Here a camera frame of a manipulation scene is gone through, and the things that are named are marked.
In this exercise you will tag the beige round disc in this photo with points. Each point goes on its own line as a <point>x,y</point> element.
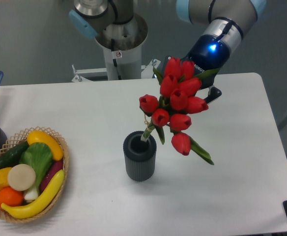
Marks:
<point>21,177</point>

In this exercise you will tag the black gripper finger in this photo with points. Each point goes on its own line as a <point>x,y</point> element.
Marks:
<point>213,93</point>

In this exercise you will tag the yellow squash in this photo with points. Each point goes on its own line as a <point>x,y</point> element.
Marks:
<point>38,136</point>

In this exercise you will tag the orange fruit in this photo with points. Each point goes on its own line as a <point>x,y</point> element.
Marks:
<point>11,197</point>

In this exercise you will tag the dark grey ribbed vase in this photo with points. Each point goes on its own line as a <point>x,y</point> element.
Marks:
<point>139,156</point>

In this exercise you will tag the purple sweet potato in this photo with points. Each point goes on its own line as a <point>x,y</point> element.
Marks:
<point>55,167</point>

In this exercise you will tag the green cucumber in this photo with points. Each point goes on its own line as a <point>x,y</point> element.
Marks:
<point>12,156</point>

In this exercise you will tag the white metal robot stand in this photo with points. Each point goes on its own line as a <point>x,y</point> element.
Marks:
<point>119,65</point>

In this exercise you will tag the green bok choy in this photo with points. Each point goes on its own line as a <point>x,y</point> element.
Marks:
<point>39,157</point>

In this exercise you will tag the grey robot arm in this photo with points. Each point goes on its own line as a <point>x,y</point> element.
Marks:
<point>121,33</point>

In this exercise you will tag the yellow banana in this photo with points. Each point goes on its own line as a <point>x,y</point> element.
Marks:
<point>38,205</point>

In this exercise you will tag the red tulip bouquet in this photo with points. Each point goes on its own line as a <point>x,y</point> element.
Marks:
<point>178,87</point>

